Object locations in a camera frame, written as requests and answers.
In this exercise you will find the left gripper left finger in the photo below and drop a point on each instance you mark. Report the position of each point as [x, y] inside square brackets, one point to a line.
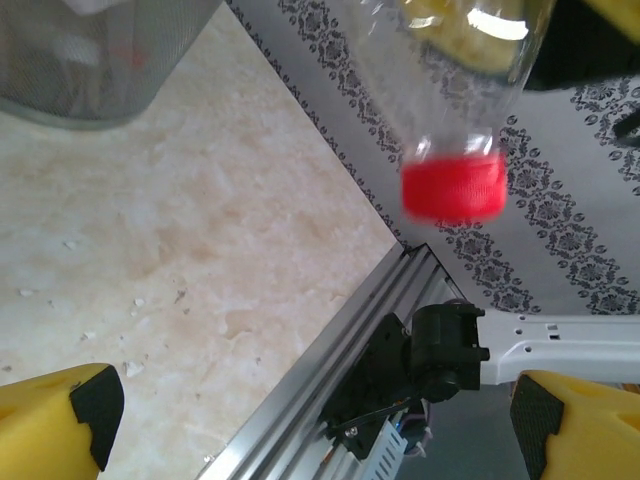
[40, 430]

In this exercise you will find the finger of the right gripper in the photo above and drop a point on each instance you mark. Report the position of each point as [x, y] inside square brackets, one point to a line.
[470, 40]
[620, 15]

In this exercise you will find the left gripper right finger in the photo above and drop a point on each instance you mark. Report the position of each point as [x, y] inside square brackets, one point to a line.
[595, 435]

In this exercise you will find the clear bottle with orange label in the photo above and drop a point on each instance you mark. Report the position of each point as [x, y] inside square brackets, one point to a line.
[452, 192]

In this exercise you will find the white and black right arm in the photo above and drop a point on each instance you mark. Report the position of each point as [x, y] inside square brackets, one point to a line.
[550, 340]

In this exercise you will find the aluminium front rail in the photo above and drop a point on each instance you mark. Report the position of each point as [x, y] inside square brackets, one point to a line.
[310, 400]

